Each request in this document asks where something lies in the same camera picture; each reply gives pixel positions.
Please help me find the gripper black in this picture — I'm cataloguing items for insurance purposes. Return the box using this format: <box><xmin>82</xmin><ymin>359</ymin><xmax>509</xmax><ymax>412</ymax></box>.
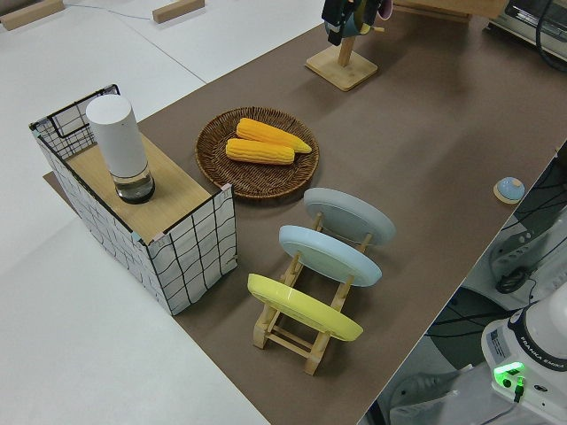
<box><xmin>321</xmin><ymin>0</ymin><xmax>356</xmax><ymax>46</ymax></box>

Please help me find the dark blue mug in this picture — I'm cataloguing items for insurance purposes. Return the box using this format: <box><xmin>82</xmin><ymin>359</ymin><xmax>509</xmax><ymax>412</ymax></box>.
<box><xmin>324</xmin><ymin>0</ymin><xmax>384</xmax><ymax>38</ymax></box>

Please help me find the wooden mug tree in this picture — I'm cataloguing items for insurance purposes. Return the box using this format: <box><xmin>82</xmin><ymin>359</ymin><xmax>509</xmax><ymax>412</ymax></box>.
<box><xmin>304</xmin><ymin>21</ymin><xmax>379</xmax><ymax>93</ymax></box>

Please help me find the light wooden cabinet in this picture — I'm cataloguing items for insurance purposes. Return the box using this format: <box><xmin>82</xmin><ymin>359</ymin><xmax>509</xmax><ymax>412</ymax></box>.
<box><xmin>391</xmin><ymin>0</ymin><xmax>511</xmax><ymax>24</ymax></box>

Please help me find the yellow corn cob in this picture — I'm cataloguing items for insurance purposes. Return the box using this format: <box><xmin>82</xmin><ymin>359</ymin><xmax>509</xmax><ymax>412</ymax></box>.
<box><xmin>235</xmin><ymin>117</ymin><xmax>314</xmax><ymax>155</ymax></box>
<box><xmin>225</xmin><ymin>137</ymin><xmax>297</xmax><ymax>166</ymax></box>

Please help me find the wooden block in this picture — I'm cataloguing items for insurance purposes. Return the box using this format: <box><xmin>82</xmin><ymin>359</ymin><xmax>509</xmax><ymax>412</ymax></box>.
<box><xmin>0</xmin><ymin>0</ymin><xmax>64</xmax><ymax>32</ymax></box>
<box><xmin>151</xmin><ymin>0</ymin><xmax>206</xmax><ymax>25</ymax></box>

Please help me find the round wicker basket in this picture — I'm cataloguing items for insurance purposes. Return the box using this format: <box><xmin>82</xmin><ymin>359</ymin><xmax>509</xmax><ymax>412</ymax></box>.
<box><xmin>195</xmin><ymin>105</ymin><xmax>322</xmax><ymax>205</ymax></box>

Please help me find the grey plate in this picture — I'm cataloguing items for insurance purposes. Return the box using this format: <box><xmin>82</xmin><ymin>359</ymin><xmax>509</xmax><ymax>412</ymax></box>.
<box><xmin>303</xmin><ymin>187</ymin><xmax>397</xmax><ymax>250</ymax></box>

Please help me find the cream toaster oven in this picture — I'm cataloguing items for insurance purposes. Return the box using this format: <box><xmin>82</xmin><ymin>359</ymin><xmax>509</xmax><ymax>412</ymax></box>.
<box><xmin>482</xmin><ymin>0</ymin><xmax>567</xmax><ymax>57</ymax></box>

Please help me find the light blue plate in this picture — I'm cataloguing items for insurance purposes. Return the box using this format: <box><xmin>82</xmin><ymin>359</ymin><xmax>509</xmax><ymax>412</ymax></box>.
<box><xmin>277</xmin><ymin>224</ymin><xmax>384</xmax><ymax>290</ymax></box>

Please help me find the blue dome bell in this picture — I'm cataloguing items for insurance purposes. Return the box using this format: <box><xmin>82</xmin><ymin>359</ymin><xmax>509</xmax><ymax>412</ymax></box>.
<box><xmin>493</xmin><ymin>176</ymin><xmax>526</xmax><ymax>205</ymax></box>

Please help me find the white cylinder bottle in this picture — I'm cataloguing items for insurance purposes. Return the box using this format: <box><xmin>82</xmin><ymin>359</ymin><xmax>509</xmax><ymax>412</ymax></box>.
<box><xmin>84</xmin><ymin>94</ymin><xmax>157</xmax><ymax>206</ymax></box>

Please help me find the yellow plate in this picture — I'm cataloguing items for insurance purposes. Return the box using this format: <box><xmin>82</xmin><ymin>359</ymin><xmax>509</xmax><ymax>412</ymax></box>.
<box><xmin>246</xmin><ymin>272</ymin><xmax>366</xmax><ymax>344</ymax></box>

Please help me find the wooden plate rack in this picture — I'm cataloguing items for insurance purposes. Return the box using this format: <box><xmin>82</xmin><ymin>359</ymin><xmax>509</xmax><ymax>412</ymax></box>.
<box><xmin>252</xmin><ymin>211</ymin><xmax>374</xmax><ymax>377</ymax></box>

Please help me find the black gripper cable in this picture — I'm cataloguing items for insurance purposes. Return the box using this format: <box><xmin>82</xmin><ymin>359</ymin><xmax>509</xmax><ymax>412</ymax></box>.
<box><xmin>532</xmin><ymin>0</ymin><xmax>567</xmax><ymax>74</ymax></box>

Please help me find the thin blue cable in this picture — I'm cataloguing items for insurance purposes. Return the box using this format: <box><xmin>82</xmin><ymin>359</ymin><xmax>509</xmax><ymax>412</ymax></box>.
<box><xmin>65</xmin><ymin>0</ymin><xmax>154</xmax><ymax>21</ymax></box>

